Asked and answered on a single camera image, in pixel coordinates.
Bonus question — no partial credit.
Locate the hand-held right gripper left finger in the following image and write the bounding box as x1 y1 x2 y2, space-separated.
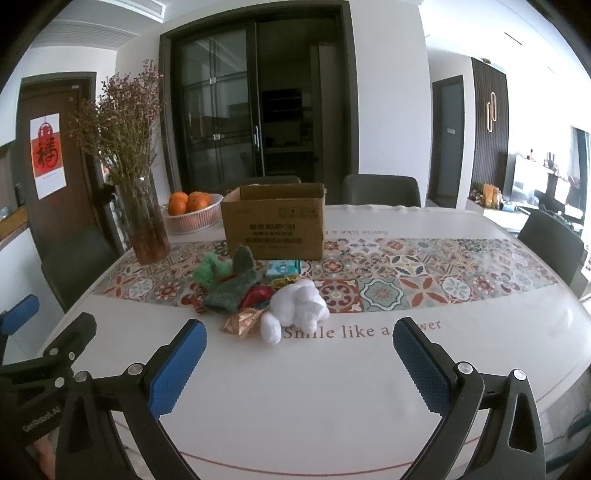
55 318 208 480

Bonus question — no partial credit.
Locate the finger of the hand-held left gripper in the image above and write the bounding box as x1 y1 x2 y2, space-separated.
0 294 41 339
41 312 98 384

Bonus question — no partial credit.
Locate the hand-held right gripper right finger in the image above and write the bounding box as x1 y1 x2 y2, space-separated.
392 316 548 480

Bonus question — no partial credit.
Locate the bright green plush toy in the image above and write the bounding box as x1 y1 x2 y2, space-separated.
193 253 234 285

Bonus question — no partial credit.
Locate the red soft packet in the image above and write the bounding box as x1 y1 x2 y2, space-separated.
239 286 274 309

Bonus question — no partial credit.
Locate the white plush toy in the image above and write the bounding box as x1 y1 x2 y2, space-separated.
260 280 332 346

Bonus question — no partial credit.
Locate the teal tissue pack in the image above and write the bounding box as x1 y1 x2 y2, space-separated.
265 260 302 279

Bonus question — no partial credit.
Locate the brown cardboard box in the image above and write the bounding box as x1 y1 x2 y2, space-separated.
220 183 328 260

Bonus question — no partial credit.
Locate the grey dining chair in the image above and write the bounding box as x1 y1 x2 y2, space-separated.
41 226 122 311
342 174 422 208
517 210 587 296
217 175 302 195

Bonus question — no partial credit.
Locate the rose gold foil packet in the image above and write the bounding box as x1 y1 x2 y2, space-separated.
219 308 267 338

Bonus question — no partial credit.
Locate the white printed tablecloth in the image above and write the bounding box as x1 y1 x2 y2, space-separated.
41 203 591 480

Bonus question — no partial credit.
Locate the clear glass vase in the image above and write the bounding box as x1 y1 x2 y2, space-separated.
115 175 172 265

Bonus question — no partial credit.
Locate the white plastic fruit basket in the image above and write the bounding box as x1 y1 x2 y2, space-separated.
163 193 224 236

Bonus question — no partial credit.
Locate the brown wooden door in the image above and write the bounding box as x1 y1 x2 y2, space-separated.
17 73 117 259

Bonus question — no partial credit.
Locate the white low cabinet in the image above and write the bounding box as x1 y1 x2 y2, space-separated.
466 198 534 234

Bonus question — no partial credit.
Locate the dried pink flower bunch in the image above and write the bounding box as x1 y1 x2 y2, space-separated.
69 59 167 188

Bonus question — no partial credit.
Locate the dark grey room door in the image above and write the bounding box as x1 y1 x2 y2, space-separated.
431 76 465 208

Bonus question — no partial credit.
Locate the dark sliding glass door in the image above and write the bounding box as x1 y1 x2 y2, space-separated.
159 1 359 195

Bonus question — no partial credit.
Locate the red and white wall poster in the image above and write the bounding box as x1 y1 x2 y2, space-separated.
30 112 68 200

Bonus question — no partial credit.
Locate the dark slatted wall panel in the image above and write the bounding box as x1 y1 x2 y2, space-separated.
471 58 509 200

